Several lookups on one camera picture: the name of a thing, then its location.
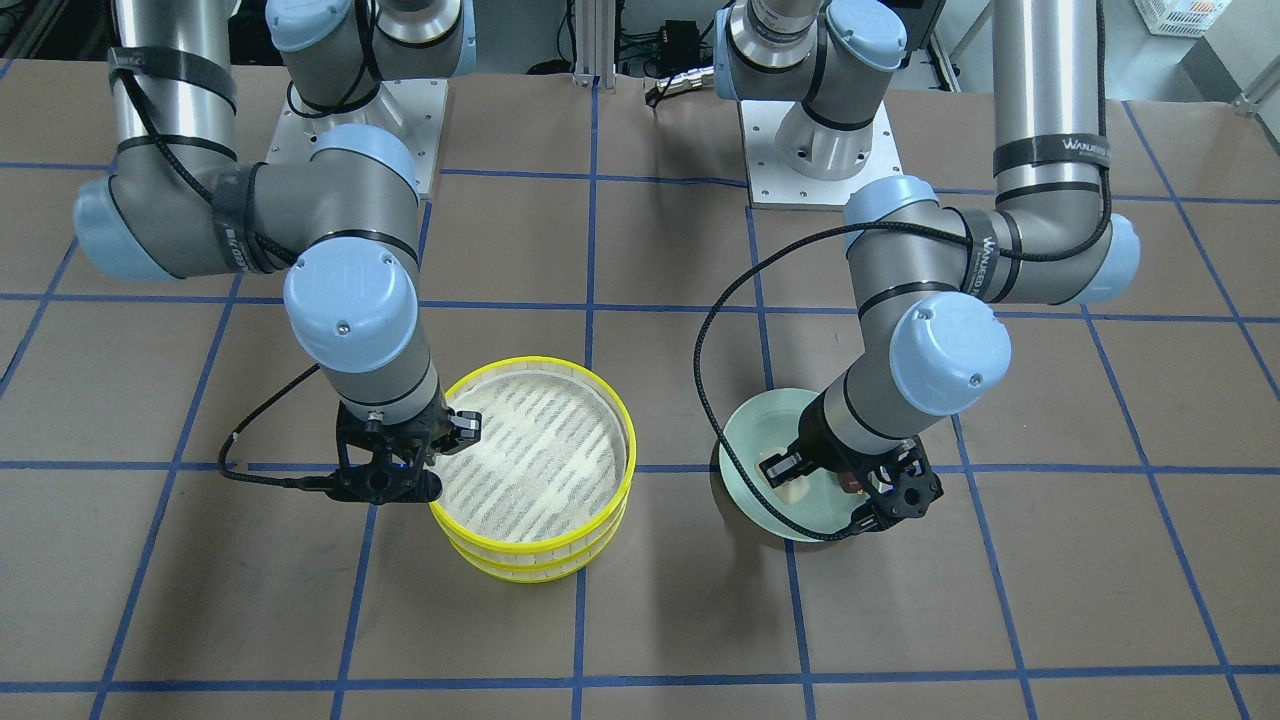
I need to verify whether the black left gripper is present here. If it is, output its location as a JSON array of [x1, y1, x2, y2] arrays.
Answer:
[[762, 439, 943, 530]]

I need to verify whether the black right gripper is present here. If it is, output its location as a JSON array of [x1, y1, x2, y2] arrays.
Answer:
[[330, 405, 483, 505]]

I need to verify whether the white steamed bun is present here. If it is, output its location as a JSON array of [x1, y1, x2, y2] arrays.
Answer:
[[765, 477, 813, 507]]

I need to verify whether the yellow steamer top layer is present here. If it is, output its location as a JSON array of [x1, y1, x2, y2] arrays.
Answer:
[[431, 356, 637, 551]]

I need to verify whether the yellow steamer layer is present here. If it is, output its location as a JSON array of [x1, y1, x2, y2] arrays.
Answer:
[[431, 500, 628, 584], [431, 356, 637, 551]]

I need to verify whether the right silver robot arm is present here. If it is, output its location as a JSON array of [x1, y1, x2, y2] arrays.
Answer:
[[73, 1, 483, 505]]

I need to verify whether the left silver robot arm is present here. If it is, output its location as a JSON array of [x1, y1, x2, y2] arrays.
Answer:
[[709, 1, 1140, 542]]

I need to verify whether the yellow steamer bottom layer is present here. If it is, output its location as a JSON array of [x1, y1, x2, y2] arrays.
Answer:
[[431, 500, 628, 584]]

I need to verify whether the mint green plate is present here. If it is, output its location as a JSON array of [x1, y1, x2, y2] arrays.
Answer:
[[718, 388, 941, 543]]

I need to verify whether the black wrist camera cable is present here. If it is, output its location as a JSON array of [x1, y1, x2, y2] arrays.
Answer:
[[694, 222, 977, 543]]

